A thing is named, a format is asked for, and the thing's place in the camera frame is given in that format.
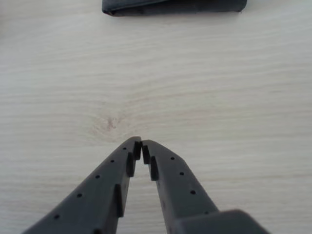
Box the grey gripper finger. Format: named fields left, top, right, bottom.
left=142, top=139, right=265, bottom=234
left=23, top=136, right=142, bottom=234

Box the dark grey folded cloth mat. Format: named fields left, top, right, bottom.
left=101, top=0, right=248, bottom=17

